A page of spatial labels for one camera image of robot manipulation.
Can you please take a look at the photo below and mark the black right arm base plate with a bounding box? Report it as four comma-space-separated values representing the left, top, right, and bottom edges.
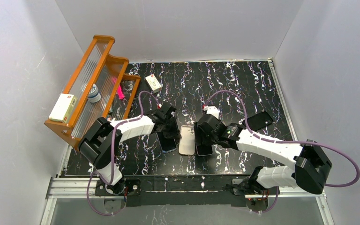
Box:
230, 178, 280, 214

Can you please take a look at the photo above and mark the orange wooden shelf rack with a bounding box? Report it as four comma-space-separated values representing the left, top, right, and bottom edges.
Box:
45, 35, 141, 149

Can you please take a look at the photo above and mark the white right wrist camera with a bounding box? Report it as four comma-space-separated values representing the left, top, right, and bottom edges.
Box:
202, 105, 219, 119

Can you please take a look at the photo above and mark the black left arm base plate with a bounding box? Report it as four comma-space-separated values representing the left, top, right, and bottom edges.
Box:
94, 178, 141, 214

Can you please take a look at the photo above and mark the black phone case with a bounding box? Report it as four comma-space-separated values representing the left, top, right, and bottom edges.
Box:
247, 112, 273, 131

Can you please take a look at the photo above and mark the pink marker pen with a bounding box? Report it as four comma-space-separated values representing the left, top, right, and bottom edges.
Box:
117, 86, 125, 100

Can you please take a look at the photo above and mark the dark smartphone with light rim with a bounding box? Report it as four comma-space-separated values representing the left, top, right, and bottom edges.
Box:
195, 145, 213, 157

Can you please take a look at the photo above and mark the white and blue tape roll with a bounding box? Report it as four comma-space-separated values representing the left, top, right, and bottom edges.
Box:
87, 84, 102, 103

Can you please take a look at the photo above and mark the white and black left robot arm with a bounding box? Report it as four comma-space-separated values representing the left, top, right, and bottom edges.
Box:
77, 102, 181, 186

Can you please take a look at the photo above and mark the blue smartphone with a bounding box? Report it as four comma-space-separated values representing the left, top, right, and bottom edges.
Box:
157, 132, 177, 153

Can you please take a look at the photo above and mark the white and green box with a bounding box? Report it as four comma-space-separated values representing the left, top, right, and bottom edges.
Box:
48, 93, 77, 123

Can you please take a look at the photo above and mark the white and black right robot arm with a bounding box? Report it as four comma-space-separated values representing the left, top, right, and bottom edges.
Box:
194, 114, 332, 195

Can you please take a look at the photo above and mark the small white carton box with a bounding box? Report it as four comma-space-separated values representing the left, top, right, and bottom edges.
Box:
145, 74, 163, 93

